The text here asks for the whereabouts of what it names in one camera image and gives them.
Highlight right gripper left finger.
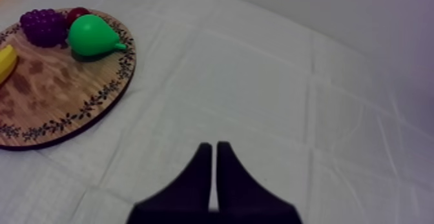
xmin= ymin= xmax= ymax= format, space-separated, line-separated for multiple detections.
xmin=126 ymin=142 xmax=213 ymax=224

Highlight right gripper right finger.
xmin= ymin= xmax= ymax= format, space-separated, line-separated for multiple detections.
xmin=213 ymin=141 xmax=304 ymax=224

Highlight round wooden board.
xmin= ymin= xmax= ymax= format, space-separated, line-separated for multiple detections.
xmin=0 ymin=8 xmax=137 ymax=150

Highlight yellow toy banana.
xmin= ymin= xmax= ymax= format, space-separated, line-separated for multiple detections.
xmin=0 ymin=44 xmax=19 ymax=84

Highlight green toy pear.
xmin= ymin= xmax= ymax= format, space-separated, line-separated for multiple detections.
xmin=67 ymin=14 xmax=128 ymax=57

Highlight small red fruit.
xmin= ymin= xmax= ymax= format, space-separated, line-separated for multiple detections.
xmin=66 ymin=6 xmax=92 ymax=28

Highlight purple toy grapes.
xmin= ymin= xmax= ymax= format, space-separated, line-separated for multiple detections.
xmin=19 ymin=8 xmax=69 ymax=48

